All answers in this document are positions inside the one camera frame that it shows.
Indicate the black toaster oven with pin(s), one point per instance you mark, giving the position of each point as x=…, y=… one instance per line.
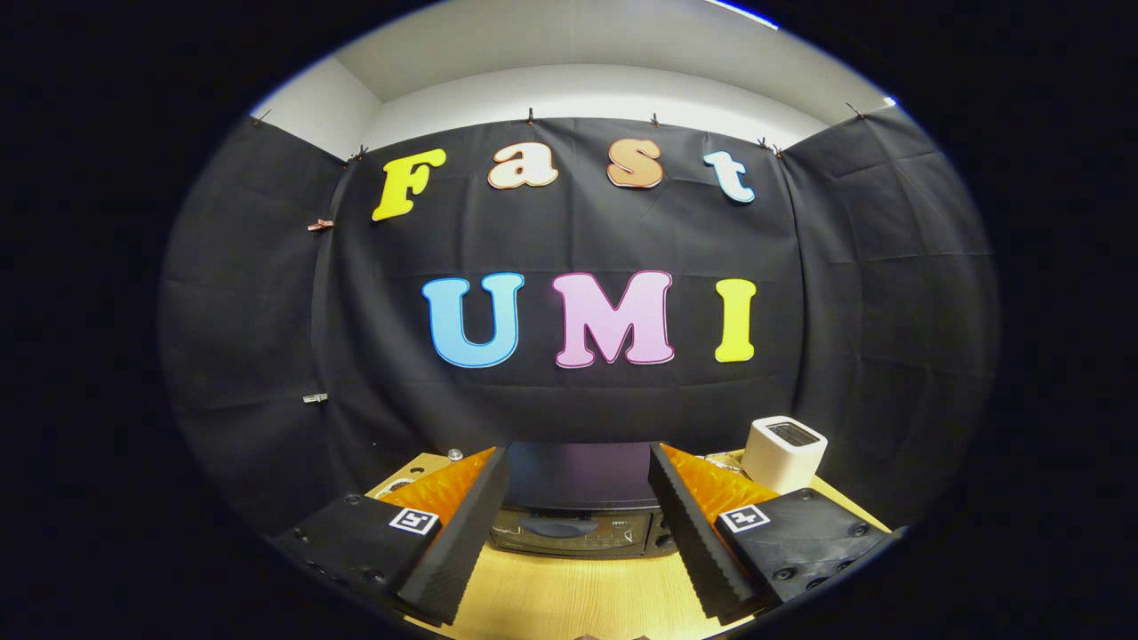
x=578, y=476

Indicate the white pop-up toaster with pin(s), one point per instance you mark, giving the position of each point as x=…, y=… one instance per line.
x=782, y=458

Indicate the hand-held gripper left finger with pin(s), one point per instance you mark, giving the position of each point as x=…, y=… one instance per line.
x=462, y=533

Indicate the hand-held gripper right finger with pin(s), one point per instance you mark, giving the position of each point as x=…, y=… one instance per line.
x=689, y=533

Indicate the white sectioned condiment tray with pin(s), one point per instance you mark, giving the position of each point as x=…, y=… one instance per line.
x=396, y=485

